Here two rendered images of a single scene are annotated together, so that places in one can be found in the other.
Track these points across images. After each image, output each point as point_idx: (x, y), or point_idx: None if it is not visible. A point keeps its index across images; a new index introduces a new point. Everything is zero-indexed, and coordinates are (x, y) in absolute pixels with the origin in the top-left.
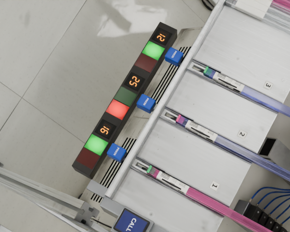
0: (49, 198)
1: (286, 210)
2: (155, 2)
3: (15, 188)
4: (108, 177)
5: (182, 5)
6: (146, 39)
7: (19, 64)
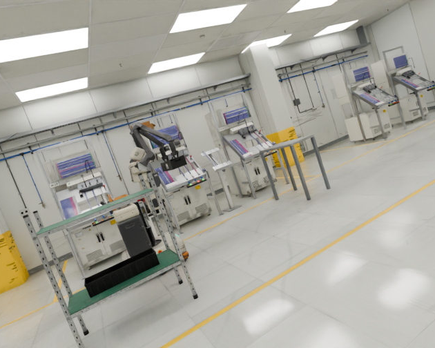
0: (211, 187)
1: None
2: (176, 232)
3: (215, 196)
4: (203, 208)
5: None
6: (182, 228)
7: (206, 222)
